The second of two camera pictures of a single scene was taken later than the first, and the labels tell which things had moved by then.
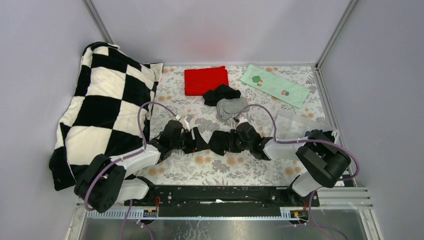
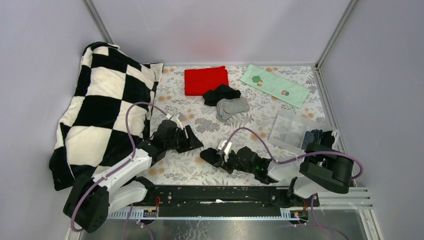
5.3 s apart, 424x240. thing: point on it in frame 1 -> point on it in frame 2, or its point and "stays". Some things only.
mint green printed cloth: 284,89 stays
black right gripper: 234,134 -> 225,164
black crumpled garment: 211,96 stays
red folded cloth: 199,81 stays
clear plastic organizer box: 290,130 stays
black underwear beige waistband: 220,142 -> 211,155
